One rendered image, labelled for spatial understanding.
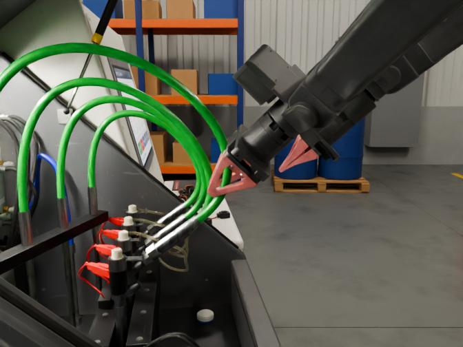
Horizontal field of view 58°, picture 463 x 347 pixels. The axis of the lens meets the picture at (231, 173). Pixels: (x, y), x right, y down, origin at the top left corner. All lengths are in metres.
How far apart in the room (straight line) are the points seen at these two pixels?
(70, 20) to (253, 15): 6.27
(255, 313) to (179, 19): 5.27
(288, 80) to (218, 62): 6.55
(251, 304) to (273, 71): 0.47
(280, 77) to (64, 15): 0.59
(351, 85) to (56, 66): 0.71
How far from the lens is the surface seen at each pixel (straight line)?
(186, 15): 6.01
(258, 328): 0.77
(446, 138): 8.04
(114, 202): 0.98
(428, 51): 0.74
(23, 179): 0.76
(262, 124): 0.59
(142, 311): 0.77
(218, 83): 5.92
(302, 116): 0.51
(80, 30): 1.00
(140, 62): 0.62
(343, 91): 0.47
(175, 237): 0.66
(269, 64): 0.56
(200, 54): 7.13
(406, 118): 7.37
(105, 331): 0.74
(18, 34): 1.04
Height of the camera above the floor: 1.37
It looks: 12 degrees down
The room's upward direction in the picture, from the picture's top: straight up
